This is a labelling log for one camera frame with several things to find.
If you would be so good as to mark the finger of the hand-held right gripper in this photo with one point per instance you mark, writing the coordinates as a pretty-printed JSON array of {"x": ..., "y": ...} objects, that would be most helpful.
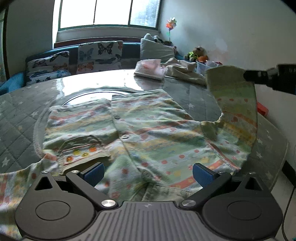
[{"x": 259, "y": 76}]

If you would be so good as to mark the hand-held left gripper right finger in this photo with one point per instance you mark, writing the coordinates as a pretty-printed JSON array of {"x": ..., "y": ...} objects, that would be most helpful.
[{"x": 203, "y": 175}]

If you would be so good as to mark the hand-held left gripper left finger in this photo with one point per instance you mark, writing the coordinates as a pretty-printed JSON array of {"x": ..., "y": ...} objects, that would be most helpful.
[{"x": 93, "y": 173}]

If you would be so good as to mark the pastel striped button shirt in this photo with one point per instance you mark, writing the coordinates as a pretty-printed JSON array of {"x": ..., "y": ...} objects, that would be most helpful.
[{"x": 150, "y": 129}]

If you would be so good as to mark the red object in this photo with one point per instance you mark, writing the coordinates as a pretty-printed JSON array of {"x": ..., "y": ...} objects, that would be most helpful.
[{"x": 262, "y": 108}]

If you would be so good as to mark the clear plastic storage box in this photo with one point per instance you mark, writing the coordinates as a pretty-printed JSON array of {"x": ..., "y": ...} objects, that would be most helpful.
[{"x": 204, "y": 66}]

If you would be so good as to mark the brown plush toy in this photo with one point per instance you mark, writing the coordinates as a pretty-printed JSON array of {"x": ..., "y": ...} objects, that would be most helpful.
[{"x": 196, "y": 54}]

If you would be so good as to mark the cream garment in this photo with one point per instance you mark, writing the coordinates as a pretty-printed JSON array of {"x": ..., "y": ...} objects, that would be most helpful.
[{"x": 182, "y": 69}]

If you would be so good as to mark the colourful pinwheel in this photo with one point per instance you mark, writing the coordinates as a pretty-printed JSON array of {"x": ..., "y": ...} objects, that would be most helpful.
[{"x": 171, "y": 24}]

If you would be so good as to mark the grey pillow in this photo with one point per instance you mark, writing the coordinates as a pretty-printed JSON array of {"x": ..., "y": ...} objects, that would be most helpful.
[{"x": 155, "y": 52}]

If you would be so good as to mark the pink folded garment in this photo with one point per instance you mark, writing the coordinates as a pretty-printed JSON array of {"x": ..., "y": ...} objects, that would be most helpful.
[{"x": 150, "y": 68}]

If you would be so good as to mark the grey cloth bundle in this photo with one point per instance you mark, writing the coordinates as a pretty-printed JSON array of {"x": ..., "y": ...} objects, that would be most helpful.
[{"x": 152, "y": 37}]

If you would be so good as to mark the butterfly print cushion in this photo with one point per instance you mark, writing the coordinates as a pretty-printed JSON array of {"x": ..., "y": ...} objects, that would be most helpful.
[
  {"x": 46, "y": 68},
  {"x": 99, "y": 56}
]

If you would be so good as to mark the blue sofa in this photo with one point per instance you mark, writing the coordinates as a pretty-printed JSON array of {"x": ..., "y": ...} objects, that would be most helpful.
[{"x": 131, "y": 53}]

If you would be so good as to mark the window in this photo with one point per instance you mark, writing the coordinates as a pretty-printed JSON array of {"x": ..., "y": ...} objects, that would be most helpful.
[{"x": 104, "y": 11}]

